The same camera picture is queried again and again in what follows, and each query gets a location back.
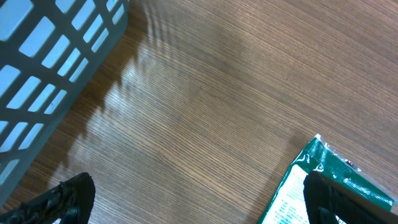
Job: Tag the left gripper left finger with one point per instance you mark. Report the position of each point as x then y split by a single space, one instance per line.
70 202

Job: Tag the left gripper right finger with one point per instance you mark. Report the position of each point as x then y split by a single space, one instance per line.
327 201

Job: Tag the green sponge package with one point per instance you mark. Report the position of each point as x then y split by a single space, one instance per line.
288 203

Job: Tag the grey plastic mesh basket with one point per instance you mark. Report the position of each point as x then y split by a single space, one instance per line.
49 52

